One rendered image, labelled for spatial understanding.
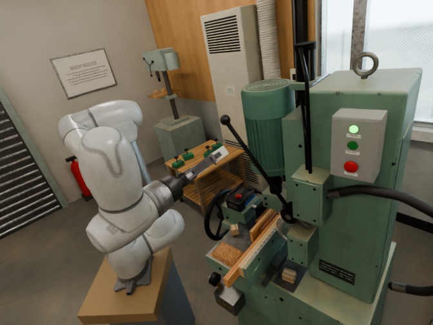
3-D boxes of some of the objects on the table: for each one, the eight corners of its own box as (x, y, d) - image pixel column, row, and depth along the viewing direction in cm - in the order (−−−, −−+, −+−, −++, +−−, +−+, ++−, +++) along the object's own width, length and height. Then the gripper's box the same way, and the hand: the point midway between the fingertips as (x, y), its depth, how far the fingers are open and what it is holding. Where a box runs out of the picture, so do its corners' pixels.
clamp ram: (256, 207, 124) (254, 193, 120) (270, 213, 120) (269, 197, 115) (246, 219, 119) (243, 204, 115) (259, 224, 114) (258, 209, 110)
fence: (312, 189, 130) (312, 180, 127) (316, 191, 128) (316, 181, 126) (243, 278, 93) (241, 267, 90) (247, 280, 92) (245, 269, 89)
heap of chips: (222, 241, 110) (221, 236, 109) (246, 253, 102) (245, 248, 101) (209, 255, 105) (208, 250, 104) (233, 269, 97) (232, 264, 96)
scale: (308, 186, 124) (308, 186, 124) (310, 186, 123) (310, 186, 123) (250, 258, 93) (250, 257, 93) (253, 259, 92) (253, 259, 92)
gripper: (158, 212, 81) (203, 178, 94) (191, 192, 61) (243, 152, 74) (144, 193, 81) (192, 161, 94) (173, 166, 61) (229, 131, 74)
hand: (212, 158), depth 83 cm, fingers open, 13 cm apart
